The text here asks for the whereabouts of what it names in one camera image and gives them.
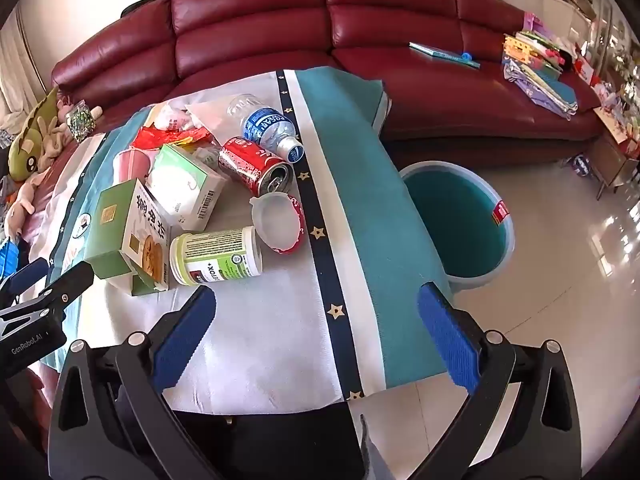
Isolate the white plastic cup red rim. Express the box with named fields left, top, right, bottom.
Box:
left=250, top=191, right=307, bottom=256

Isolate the clear bottle with blue label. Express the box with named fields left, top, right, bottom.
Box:
left=227, top=93, right=306, bottom=163

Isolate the red leather sofa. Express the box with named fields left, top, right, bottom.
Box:
left=50, top=0, right=608, bottom=161

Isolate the wooden side table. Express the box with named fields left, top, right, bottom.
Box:
left=592, top=107, right=640, bottom=201

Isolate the thin teal book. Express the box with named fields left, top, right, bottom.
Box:
left=409, top=41, right=481, bottom=69

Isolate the teal plastic bucket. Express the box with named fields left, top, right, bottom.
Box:
left=398, top=161, right=516, bottom=293

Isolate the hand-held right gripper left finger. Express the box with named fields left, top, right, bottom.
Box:
left=47, top=285, right=221, bottom=480

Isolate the bag of beads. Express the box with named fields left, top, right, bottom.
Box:
left=65, top=101, right=96, bottom=143

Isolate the green tea box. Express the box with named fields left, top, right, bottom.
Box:
left=85, top=178, right=172, bottom=297

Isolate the red soda can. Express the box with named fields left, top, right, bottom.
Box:
left=218, top=136, right=295, bottom=197

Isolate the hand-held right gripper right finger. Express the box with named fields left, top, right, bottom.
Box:
left=415, top=282, right=583, bottom=480

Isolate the white paper sheet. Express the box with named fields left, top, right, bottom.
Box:
left=185, top=95, right=251, bottom=146

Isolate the pile of colourful books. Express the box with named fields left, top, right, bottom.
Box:
left=502, top=12, right=581, bottom=121

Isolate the red snack bag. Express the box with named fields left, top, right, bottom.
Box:
left=131, top=105, right=213, bottom=151

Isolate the pink plush toy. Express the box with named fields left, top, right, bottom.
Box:
left=5, top=170, right=51, bottom=236
left=37, top=100, right=103, bottom=161

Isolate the crumpled clear plastic bag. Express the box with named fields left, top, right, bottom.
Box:
left=152, top=102, right=193, bottom=131

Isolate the green plush toy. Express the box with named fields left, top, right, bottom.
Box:
left=7, top=87, right=61, bottom=181

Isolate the white jar with green label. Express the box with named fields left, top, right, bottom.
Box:
left=169, top=226, right=264, bottom=287

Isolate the white and green box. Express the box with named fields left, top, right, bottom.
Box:
left=145, top=143, right=227, bottom=233

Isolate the pink paper cup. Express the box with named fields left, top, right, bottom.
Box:
left=114, top=147, right=156, bottom=186

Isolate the clear printed food wrapper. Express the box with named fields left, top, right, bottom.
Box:
left=192, top=145, right=223, bottom=171

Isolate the teal and white star blanket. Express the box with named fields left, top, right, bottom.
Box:
left=37, top=67, right=451, bottom=411

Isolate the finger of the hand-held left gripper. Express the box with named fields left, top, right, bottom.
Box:
left=0, top=258, right=48, bottom=306
left=37, top=261, right=96, bottom=311

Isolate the white curtain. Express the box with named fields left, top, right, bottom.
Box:
left=0, top=25, right=46, bottom=121

